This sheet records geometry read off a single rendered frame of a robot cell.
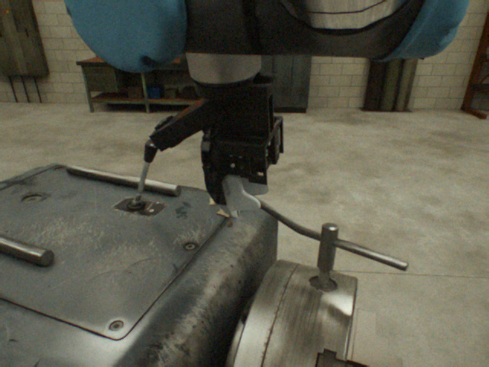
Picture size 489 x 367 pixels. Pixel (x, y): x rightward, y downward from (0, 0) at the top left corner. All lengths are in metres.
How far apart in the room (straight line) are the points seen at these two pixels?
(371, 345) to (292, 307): 0.20
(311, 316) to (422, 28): 0.35
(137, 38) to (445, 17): 0.16
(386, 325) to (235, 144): 1.96
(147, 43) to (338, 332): 0.37
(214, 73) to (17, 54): 7.77
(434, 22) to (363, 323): 0.52
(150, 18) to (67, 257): 0.42
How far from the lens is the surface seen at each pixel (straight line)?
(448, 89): 7.67
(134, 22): 0.22
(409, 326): 2.30
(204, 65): 0.35
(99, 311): 0.46
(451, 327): 2.40
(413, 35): 0.21
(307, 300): 0.48
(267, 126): 0.38
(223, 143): 0.39
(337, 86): 7.04
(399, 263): 0.45
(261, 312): 0.47
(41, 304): 0.50
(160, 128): 0.45
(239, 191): 0.44
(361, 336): 0.63
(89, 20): 0.24
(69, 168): 0.84
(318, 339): 0.45
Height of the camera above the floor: 1.56
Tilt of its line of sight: 27 degrees down
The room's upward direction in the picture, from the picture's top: straight up
